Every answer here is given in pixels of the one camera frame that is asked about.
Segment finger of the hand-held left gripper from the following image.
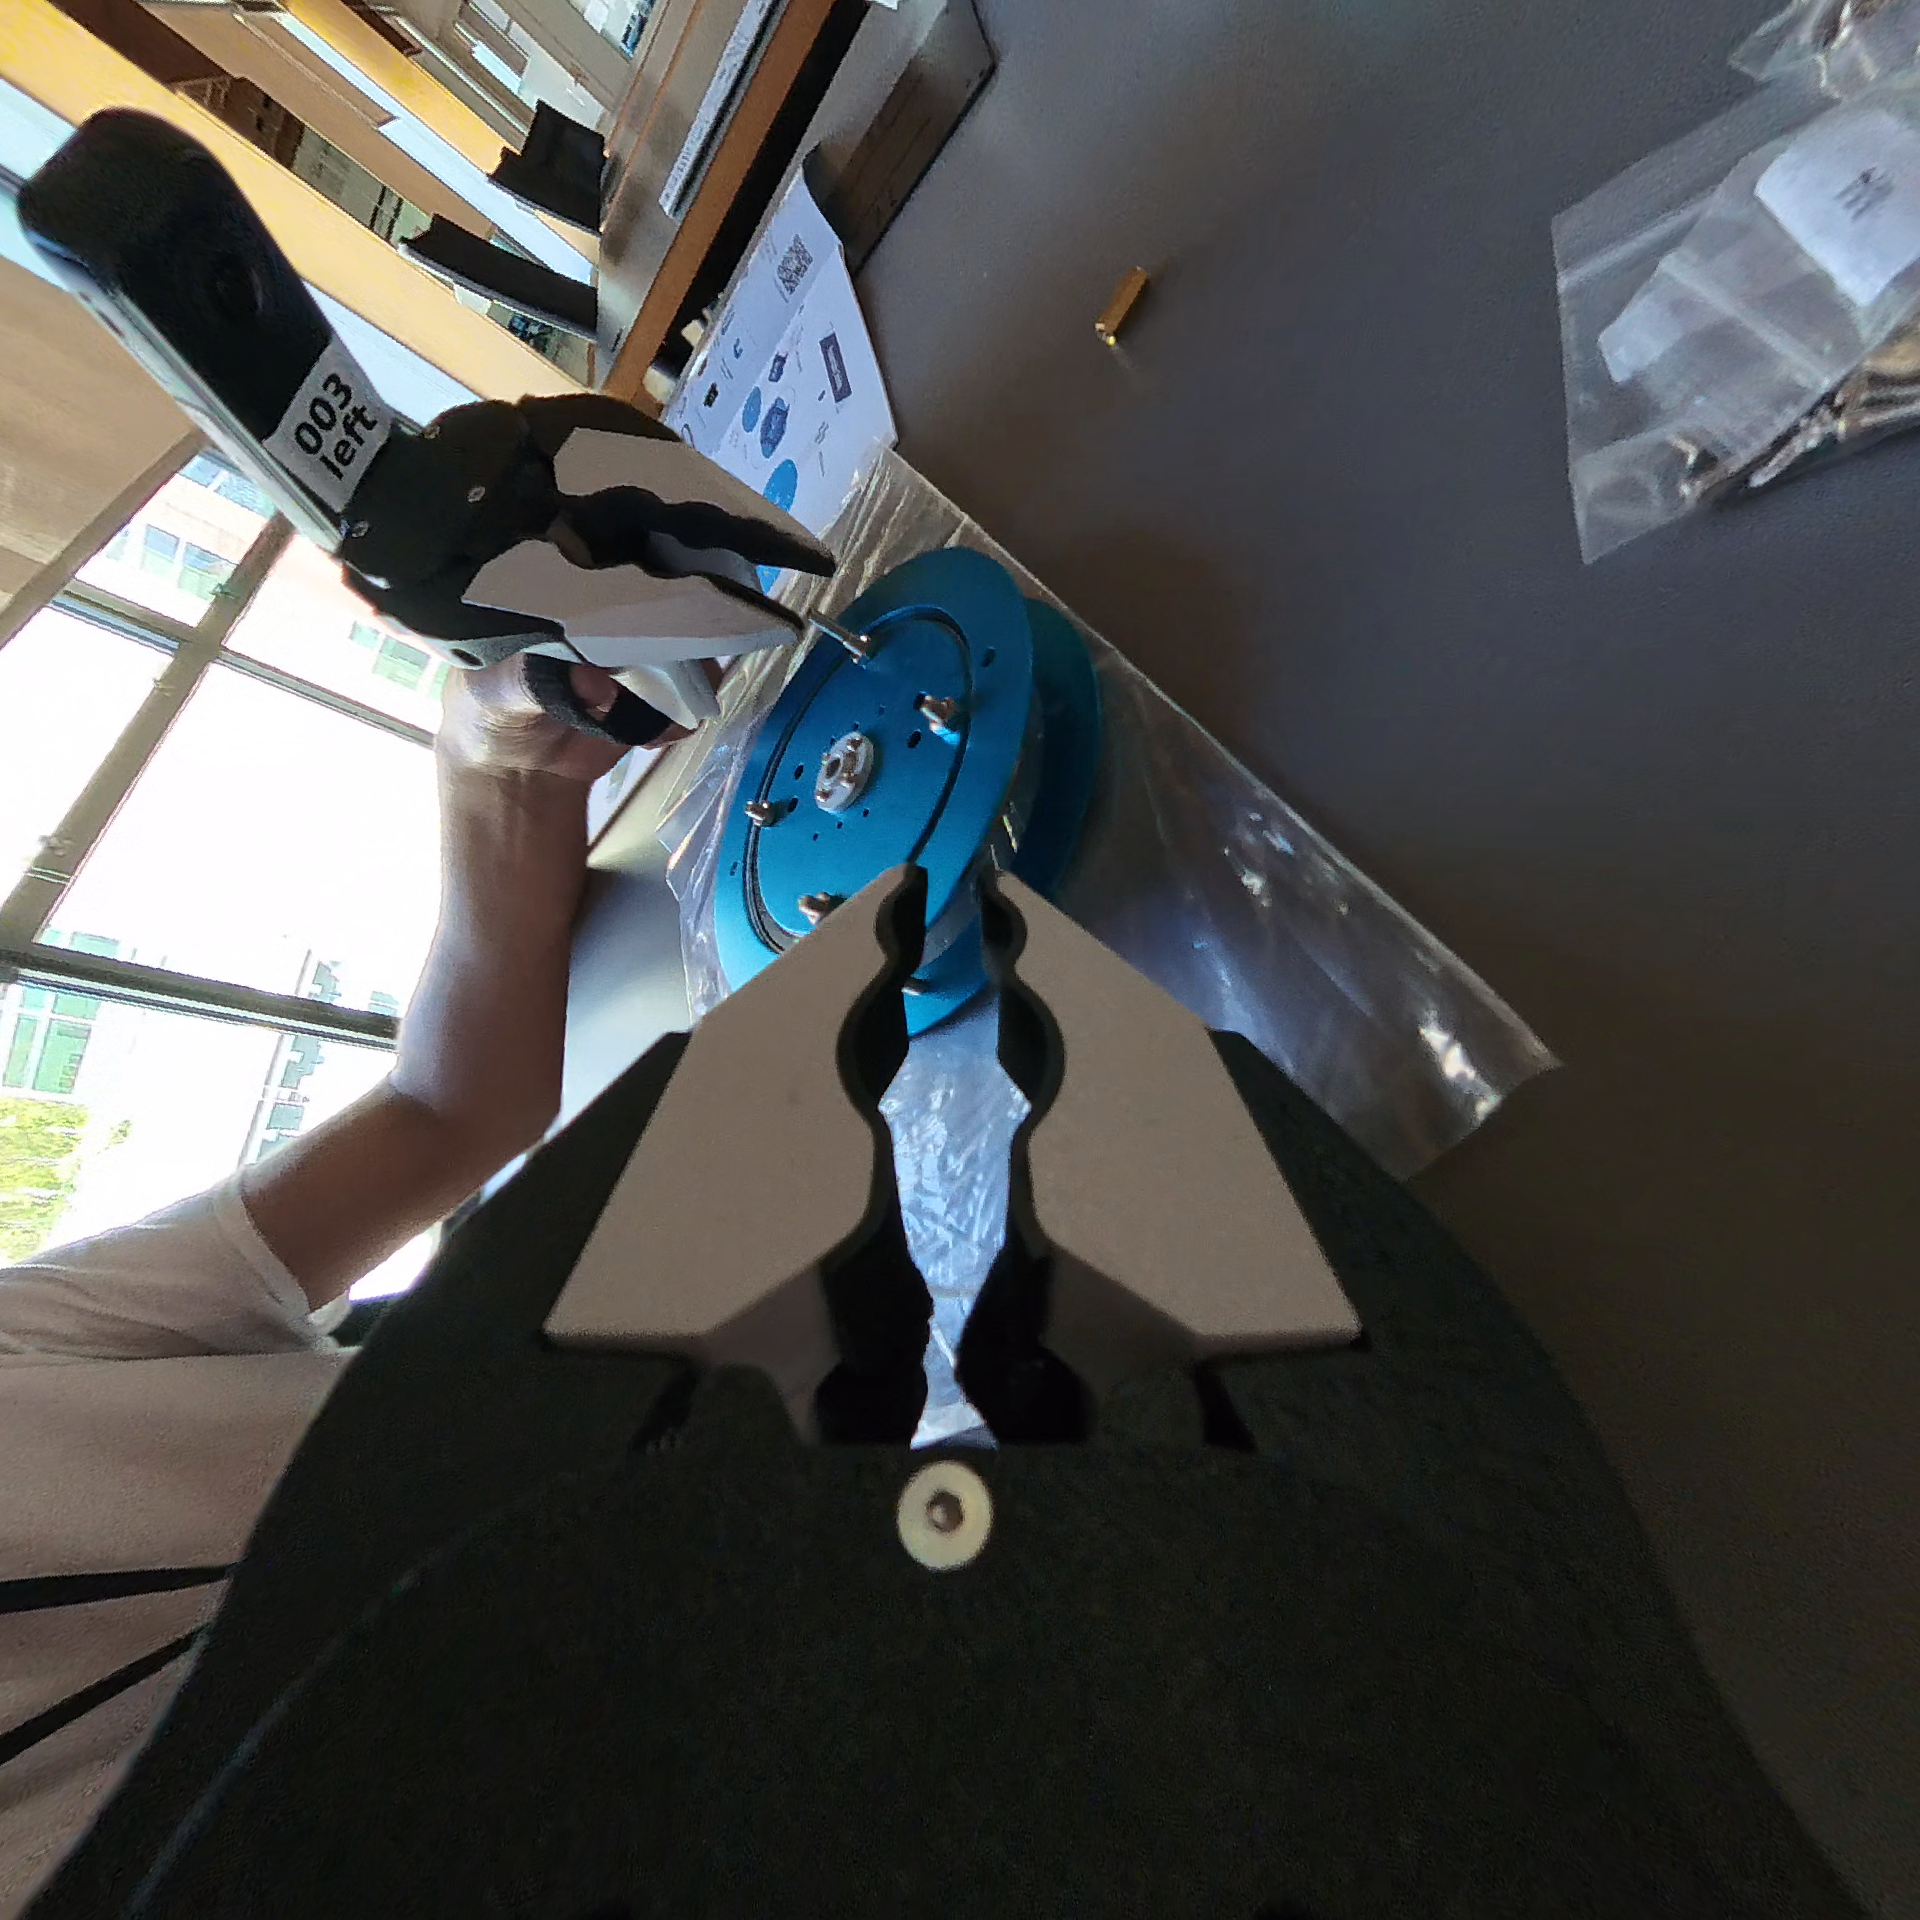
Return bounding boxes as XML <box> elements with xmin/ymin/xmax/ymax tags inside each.
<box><xmin>462</xmin><ymin>540</ymin><xmax>808</xmax><ymax>664</ymax></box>
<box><xmin>555</xmin><ymin>422</ymin><xmax>837</xmax><ymax>583</ymax></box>

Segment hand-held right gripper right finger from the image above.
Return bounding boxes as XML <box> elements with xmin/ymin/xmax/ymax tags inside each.
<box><xmin>960</xmin><ymin>872</ymin><xmax>1366</xmax><ymax>1444</ymax></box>

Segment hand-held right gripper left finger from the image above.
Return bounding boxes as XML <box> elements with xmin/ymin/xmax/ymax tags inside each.
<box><xmin>545</xmin><ymin>862</ymin><xmax>934</xmax><ymax>1444</ymax></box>

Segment teal metal ring plate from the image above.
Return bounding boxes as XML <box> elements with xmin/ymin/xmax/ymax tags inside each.
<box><xmin>705</xmin><ymin>545</ymin><xmax>1051</xmax><ymax>1037</ymax></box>
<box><xmin>990</xmin><ymin>598</ymin><xmax>1104</xmax><ymax>903</ymax></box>

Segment blue turntable bearing assembly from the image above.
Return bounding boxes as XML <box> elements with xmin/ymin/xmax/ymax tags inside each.
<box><xmin>744</xmin><ymin>608</ymin><xmax>1039</xmax><ymax>961</ymax></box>

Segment person's left forearm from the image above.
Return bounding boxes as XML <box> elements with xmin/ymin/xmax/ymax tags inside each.
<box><xmin>241</xmin><ymin>757</ymin><xmax>601</xmax><ymax>1308</ymax></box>

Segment grey desk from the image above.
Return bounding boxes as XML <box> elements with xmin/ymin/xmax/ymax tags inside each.
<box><xmin>586</xmin><ymin>0</ymin><xmax>1920</xmax><ymax>1920</ymax></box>

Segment person's left hand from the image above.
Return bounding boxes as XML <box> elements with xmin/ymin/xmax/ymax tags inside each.
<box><xmin>434</xmin><ymin>661</ymin><xmax>701</xmax><ymax>783</ymax></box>

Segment assembly guide sheet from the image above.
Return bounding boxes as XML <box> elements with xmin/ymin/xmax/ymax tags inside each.
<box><xmin>661</xmin><ymin>164</ymin><xmax>898</xmax><ymax>586</ymax></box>

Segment black chair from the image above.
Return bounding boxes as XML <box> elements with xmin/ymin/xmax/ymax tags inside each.
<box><xmin>493</xmin><ymin>97</ymin><xmax>610</xmax><ymax>230</ymax></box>
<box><xmin>402</xmin><ymin>214</ymin><xmax>599</xmax><ymax>345</ymax></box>

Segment wood edged grey table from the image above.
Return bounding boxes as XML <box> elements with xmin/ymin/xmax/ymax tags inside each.
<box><xmin>599</xmin><ymin>0</ymin><xmax>841</xmax><ymax>406</ymax></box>

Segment clear plastic bag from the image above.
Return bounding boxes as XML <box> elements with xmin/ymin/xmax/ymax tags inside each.
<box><xmin>661</xmin><ymin>450</ymin><xmax>1561</xmax><ymax>1441</ymax></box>

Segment beige roller blind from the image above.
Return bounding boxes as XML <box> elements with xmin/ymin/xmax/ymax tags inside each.
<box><xmin>0</xmin><ymin>255</ymin><xmax>198</xmax><ymax>647</ymax></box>

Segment large glass window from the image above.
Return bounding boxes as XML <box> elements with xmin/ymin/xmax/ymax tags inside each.
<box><xmin>0</xmin><ymin>88</ymin><xmax>601</xmax><ymax>1308</ymax></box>

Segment black perforated metal plate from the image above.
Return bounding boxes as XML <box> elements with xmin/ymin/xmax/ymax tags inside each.
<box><xmin>816</xmin><ymin>0</ymin><xmax>999</xmax><ymax>271</ymax></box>

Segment pile of small hardware bags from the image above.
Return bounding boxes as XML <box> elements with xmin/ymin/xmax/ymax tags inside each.
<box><xmin>1553</xmin><ymin>0</ymin><xmax>1920</xmax><ymax>565</ymax></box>

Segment black lanyard strap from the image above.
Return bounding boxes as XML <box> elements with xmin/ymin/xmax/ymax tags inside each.
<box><xmin>0</xmin><ymin>1568</ymin><xmax>243</xmax><ymax>1765</ymax></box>

